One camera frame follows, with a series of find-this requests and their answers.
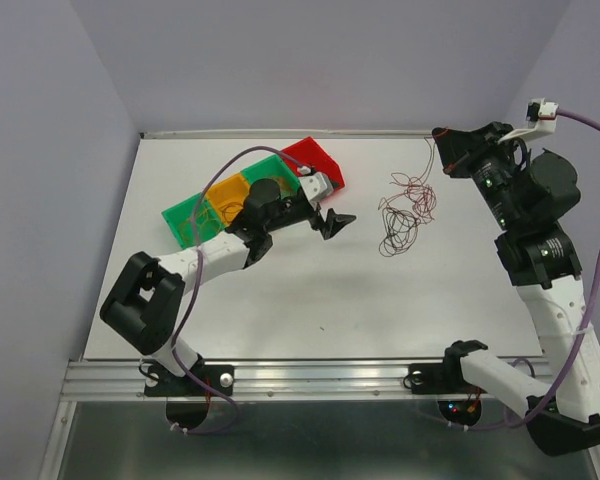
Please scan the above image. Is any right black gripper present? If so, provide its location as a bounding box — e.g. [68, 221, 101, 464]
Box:
[433, 121, 524, 232]

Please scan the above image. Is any orange wire bundle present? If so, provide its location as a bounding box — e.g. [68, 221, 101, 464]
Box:
[377, 135, 439, 258]

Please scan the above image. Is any dark brown wire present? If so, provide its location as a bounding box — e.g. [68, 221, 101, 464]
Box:
[219, 199, 246, 224]

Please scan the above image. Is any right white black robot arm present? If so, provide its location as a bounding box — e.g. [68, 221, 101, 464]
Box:
[432, 122, 600, 457]

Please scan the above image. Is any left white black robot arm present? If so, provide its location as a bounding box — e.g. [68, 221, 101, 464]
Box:
[99, 173, 356, 394]

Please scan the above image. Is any red bin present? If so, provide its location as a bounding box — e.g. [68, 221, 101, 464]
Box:
[282, 137, 345, 192]

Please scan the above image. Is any green bin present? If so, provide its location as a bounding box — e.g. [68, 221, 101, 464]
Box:
[241, 155, 300, 198]
[161, 193, 225, 249]

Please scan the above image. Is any yellow bin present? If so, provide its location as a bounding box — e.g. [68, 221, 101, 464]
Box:
[205, 173, 250, 226]

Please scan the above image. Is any leftmost green bin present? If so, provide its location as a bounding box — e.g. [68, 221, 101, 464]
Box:
[161, 193, 225, 249]

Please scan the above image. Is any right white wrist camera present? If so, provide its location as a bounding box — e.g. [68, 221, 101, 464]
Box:
[498, 98, 559, 144]

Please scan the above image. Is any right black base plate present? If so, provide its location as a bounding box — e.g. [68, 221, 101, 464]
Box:
[402, 363, 472, 395]

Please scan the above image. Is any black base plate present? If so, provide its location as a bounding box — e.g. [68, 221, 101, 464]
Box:
[402, 363, 472, 395]
[143, 363, 237, 399]

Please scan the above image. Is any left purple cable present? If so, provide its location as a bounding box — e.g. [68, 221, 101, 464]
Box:
[169, 145, 313, 435]

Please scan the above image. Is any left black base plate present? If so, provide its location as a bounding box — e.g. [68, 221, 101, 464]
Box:
[143, 363, 237, 399]

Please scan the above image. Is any aluminium front rail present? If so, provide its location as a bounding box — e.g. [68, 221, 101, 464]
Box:
[59, 355, 596, 402]

